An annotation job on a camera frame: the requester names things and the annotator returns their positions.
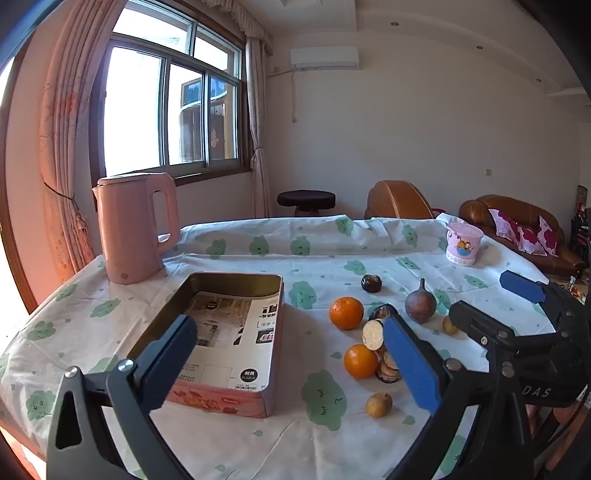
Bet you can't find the pink cartoon cup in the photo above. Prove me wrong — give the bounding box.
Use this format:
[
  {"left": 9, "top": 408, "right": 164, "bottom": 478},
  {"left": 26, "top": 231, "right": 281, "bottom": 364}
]
[{"left": 446, "top": 222, "right": 481, "bottom": 267}]

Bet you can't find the white air conditioner pipe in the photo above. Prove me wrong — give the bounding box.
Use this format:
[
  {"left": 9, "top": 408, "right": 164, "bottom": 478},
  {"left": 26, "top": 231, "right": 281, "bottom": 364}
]
[{"left": 274, "top": 68, "right": 297, "bottom": 123}]

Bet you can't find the sliding glass window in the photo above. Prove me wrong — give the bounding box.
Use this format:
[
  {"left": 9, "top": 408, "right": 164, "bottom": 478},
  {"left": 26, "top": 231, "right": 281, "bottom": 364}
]
[{"left": 92, "top": 0, "right": 252, "bottom": 185}]

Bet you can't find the orange mandarin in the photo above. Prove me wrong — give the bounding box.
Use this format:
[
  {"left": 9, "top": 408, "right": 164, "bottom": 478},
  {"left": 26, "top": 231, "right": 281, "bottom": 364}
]
[
  {"left": 344, "top": 344, "right": 379, "bottom": 380},
  {"left": 329, "top": 296, "right": 365, "bottom": 330}
]

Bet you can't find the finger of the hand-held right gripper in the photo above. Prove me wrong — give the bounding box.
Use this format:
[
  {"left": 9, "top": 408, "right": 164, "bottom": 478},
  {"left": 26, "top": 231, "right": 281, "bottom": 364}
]
[
  {"left": 449, "top": 300, "right": 515, "bottom": 365},
  {"left": 500, "top": 271, "right": 587, "bottom": 335}
]

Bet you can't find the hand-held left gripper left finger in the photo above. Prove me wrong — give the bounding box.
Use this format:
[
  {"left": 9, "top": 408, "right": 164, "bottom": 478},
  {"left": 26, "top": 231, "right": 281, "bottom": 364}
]
[{"left": 46, "top": 315, "right": 199, "bottom": 480}]

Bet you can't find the brown leather sofa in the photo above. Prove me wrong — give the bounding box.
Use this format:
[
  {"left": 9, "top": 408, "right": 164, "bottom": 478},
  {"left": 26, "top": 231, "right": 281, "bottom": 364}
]
[{"left": 459, "top": 195, "right": 587, "bottom": 280}]

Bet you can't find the pale narrow curtain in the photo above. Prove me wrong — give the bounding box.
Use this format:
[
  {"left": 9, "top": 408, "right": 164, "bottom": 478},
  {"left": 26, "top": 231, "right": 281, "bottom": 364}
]
[{"left": 245, "top": 37, "right": 271, "bottom": 217}]

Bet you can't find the dark round stool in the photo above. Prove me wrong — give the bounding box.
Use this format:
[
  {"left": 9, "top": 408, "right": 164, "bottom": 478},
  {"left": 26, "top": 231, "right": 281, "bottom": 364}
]
[{"left": 277, "top": 190, "right": 337, "bottom": 217}]

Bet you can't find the pink electric kettle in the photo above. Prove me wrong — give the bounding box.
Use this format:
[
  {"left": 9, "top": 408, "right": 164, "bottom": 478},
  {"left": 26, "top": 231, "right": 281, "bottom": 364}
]
[{"left": 91, "top": 172, "right": 181, "bottom": 284}]

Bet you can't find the frilled curtain valance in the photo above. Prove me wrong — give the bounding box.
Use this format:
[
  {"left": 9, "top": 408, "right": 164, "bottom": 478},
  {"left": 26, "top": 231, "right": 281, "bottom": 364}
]
[{"left": 217, "top": 0, "right": 274, "bottom": 51}]

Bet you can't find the white wall air conditioner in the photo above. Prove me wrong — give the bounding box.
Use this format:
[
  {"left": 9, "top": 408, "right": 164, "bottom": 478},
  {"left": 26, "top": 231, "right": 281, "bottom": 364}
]
[{"left": 290, "top": 46, "right": 360, "bottom": 71}]

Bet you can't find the printed paper sheet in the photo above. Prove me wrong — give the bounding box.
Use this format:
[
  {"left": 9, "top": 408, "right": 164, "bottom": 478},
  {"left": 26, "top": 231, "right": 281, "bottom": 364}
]
[{"left": 173, "top": 293, "right": 280, "bottom": 393}]

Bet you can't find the wooden balcony door frame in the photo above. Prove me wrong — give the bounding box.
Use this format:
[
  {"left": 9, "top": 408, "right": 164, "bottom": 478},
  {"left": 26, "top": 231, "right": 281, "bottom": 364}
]
[{"left": 0, "top": 46, "right": 40, "bottom": 317}]

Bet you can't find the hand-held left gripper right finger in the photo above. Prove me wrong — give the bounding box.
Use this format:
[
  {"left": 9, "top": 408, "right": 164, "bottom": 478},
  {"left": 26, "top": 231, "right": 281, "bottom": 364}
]
[{"left": 383, "top": 315, "right": 539, "bottom": 480}]

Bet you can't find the brown leather armchair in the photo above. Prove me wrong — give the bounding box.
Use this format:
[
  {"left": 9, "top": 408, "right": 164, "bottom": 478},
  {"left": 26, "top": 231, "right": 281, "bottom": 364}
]
[{"left": 365, "top": 180, "right": 435, "bottom": 220}]

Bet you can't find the white tablecloth with green clouds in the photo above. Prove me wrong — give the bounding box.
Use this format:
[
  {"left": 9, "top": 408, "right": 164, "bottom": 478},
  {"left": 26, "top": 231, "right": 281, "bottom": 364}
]
[{"left": 0, "top": 213, "right": 591, "bottom": 480}]

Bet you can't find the pink floral cushion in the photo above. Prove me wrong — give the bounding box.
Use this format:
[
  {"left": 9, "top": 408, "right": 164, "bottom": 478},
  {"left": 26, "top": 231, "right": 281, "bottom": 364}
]
[
  {"left": 538, "top": 216, "right": 560, "bottom": 257},
  {"left": 515, "top": 224, "right": 544, "bottom": 254},
  {"left": 488, "top": 209, "right": 522, "bottom": 243}
]

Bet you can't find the cut fruit with white flesh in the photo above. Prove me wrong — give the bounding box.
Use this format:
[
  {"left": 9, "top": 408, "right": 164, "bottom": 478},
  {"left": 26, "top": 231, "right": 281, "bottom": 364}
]
[{"left": 362, "top": 319, "right": 385, "bottom": 352}]

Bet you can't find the pink floral curtain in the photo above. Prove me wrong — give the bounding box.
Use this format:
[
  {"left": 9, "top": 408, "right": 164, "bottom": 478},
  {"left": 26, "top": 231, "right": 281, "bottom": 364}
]
[{"left": 39, "top": 0, "right": 130, "bottom": 273}]

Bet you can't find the pink metal tin box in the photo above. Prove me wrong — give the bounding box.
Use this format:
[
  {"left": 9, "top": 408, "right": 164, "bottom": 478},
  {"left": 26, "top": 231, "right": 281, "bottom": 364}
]
[{"left": 126, "top": 272, "right": 284, "bottom": 419}]

